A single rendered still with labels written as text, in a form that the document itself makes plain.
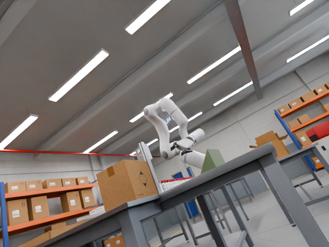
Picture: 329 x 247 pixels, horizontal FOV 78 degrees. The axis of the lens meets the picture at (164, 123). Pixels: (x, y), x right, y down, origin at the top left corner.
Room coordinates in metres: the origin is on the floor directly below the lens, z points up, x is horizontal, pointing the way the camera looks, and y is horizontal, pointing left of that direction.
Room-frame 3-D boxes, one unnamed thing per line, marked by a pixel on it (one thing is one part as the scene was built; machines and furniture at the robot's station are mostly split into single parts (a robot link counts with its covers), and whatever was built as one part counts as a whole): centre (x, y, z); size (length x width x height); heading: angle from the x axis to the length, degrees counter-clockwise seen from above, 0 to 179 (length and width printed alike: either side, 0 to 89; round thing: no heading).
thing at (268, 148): (1.45, -0.13, 0.81); 0.90 x 0.90 x 0.04; 67
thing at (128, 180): (1.42, 0.40, 0.99); 0.30 x 0.24 x 0.27; 163
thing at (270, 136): (3.07, -1.28, 0.97); 0.51 x 0.42 x 0.37; 73
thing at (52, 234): (1.23, 0.81, 0.85); 0.30 x 0.26 x 0.04; 160
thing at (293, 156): (3.82, -1.68, 0.39); 2.20 x 0.80 x 0.78; 157
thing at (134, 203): (2.08, 0.61, 0.82); 2.10 x 1.50 x 0.02; 160
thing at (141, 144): (2.16, 0.33, 1.16); 0.04 x 0.04 x 0.67; 70
